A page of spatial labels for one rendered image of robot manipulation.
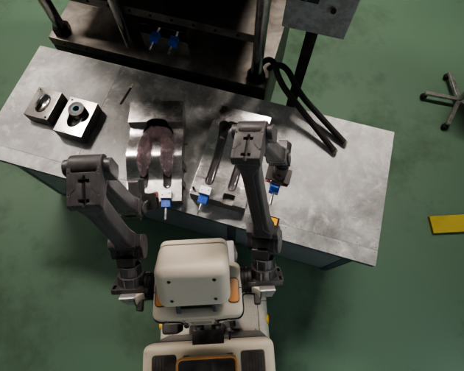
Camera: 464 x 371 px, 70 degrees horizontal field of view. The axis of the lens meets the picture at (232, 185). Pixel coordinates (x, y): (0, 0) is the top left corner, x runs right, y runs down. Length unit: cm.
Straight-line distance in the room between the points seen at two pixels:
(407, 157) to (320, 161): 126
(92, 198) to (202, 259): 35
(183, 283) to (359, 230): 95
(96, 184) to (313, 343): 187
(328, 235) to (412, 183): 132
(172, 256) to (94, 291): 155
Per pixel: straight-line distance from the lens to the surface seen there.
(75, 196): 82
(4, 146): 204
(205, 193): 148
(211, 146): 158
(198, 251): 98
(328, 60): 314
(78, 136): 180
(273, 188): 146
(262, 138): 83
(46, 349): 260
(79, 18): 239
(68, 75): 212
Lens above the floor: 231
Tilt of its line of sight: 70 degrees down
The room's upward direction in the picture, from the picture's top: straight up
